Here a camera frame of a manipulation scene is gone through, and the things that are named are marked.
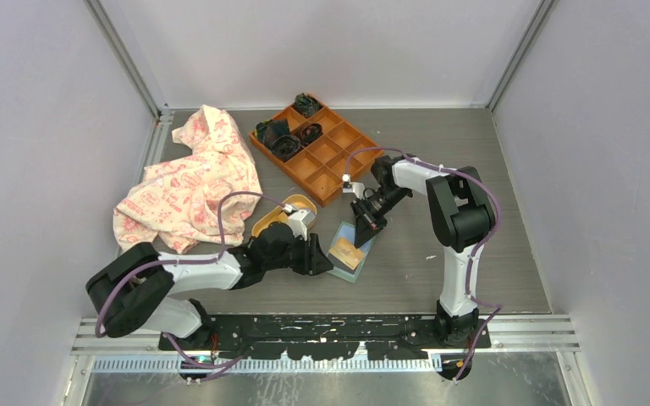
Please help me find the yellow oval dish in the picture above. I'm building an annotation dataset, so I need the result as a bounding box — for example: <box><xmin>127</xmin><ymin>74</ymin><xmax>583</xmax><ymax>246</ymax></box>
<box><xmin>251</xmin><ymin>194</ymin><xmax>317</xmax><ymax>237</ymax></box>

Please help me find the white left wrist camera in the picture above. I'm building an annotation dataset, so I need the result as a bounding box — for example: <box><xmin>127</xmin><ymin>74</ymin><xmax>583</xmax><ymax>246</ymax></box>
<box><xmin>283</xmin><ymin>204</ymin><xmax>316</xmax><ymax>241</ymax></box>

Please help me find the orange credit card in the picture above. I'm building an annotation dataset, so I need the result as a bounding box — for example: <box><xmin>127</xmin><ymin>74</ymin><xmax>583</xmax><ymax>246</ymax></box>
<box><xmin>328</xmin><ymin>237</ymin><xmax>366</xmax><ymax>273</ymax></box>

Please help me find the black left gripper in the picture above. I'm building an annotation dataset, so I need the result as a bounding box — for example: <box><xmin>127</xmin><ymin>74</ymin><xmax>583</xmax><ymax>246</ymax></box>
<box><xmin>264</xmin><ymin>228</ymin><xmax>333</xmax><ymax>275</ymax></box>

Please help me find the aluminium frame rail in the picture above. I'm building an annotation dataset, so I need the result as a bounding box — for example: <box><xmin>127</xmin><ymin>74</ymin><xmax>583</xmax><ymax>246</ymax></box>
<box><xmin>71</xmin><ymin>315</ymin><xmax>581</xmax><ymax>373</ymax></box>

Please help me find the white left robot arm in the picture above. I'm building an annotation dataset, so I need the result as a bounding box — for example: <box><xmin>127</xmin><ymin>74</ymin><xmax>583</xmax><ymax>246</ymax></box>
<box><xmin>85</xmin><ymin>222</ymin><xmax>333</xmax><ymax>349</ymax></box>

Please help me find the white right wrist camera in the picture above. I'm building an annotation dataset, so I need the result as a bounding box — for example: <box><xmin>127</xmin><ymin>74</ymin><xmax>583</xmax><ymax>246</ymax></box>
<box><xmin>341</xmin><ymin>173</ymin><xmax>366</xmax><ymax>200</ymax></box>

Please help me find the coiled black belt small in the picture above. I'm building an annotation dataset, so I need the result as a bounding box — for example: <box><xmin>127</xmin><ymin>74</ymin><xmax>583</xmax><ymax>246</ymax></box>
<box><xmin>295</xmin><ymin>123</ymin><xmax>323</xmax><ymax>148</ymax></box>

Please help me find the pink patterned cloth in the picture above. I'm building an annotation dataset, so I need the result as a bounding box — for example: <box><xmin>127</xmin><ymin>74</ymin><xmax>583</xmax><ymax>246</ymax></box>
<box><xmin>113</xmin><ymin>105</ymin><xmax>262</xmax><ymax>254</ymax></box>

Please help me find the green card holder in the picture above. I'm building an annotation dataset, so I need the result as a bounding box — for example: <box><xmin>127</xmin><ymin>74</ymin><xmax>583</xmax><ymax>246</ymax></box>
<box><xmin>326</xmin><ymin>222</ymin><xmax>375</xmax><ymax>283</ymax></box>

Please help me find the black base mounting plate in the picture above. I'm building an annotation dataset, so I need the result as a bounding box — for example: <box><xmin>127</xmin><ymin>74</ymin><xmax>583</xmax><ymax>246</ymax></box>
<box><xmin>158</xmin><ymin>315</ymin><xmax>491</xmax><ymax>360</ymax></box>

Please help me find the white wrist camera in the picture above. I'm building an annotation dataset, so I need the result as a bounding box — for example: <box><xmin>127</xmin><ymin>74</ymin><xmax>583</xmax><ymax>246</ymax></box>
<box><xmin>341</xmin><ymin>173</ymin><xmax>366</xmax><ymax>200</ymax></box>
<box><xmin>283</xmin><ymin>204</ymin><xmax>316</xmax><ymax>241</ymax></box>

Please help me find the dark folded fabric item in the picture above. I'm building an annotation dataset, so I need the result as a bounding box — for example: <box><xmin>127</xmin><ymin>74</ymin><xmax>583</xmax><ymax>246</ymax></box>
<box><xmin>255</xmin><ymin>119</ymin><xmax>290</xmax><ymax>147</ymax></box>

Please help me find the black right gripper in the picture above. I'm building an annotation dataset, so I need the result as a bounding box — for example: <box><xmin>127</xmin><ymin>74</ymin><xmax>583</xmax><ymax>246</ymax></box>
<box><xmin>350</xmin><ymin>186</ymin><xmax>410</xmax><ymax>249</ymax></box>

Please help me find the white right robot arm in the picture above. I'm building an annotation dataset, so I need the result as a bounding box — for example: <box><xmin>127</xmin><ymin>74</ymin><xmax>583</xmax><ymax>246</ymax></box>
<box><xmin>342</xmin><ymin>154</ymin><xmax>498</xmax><ymax>348</ymax></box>

